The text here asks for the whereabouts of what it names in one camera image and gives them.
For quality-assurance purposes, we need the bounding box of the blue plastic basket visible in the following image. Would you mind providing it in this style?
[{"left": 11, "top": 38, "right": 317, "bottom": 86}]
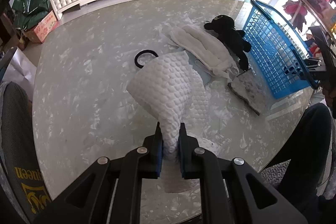
[{"left": 243, "top": 0, "right": 319, "bottom": 99}]

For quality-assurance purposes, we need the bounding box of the black plush toy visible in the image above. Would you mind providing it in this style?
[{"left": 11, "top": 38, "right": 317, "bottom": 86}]
[{"left": 204, "top": 15, "right": 252, "bottom": 71}]

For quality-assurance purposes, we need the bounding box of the cardboard box with red print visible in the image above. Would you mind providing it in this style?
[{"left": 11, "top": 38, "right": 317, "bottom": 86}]
[{"left": 23, "top": 11, "right": 58, "bottom": 43}]

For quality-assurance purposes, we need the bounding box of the light blue cloth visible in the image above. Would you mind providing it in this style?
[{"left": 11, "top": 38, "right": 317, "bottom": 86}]
[{"left": 186, "top": 51, "right": 212, "bottom": 85}]

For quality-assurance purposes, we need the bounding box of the dark chair with yellow print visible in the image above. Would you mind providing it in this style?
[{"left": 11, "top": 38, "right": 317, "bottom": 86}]
[{"left": 1, "top": 81, "right": 51, "bottom": 223}]

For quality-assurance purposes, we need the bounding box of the white fluffy ribbed mat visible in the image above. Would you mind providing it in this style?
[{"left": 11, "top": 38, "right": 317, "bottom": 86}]
[{"left": 168, "top": 24, "right": 239, "bottom": 80}]

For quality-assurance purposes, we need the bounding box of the green plastic bag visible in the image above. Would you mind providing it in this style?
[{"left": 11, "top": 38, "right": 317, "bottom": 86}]
[{"left": 12, "top": 0, "right": 51, "bottom": 31}]

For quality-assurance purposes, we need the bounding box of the grey stained cloth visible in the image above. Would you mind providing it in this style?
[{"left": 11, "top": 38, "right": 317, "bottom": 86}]
[{"left": 228, "top": 69, "right": 270, "bottom": 116}]

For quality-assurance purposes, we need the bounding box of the black rubber ring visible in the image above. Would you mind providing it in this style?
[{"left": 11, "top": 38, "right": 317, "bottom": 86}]
[{"left": 134, "top": 49, "right": 160, "bottom": 69}]

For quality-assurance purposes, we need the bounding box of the white paper bag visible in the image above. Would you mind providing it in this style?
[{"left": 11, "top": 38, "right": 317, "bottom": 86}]
[{"left": 1, "top": 47, "right": 37, "bottom": 101}]

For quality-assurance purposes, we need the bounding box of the white quilted bubble cloth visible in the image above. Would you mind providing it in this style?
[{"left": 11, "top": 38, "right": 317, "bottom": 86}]
[{"left": 127, "top": 51, "right": 220, "bottom": 193}]

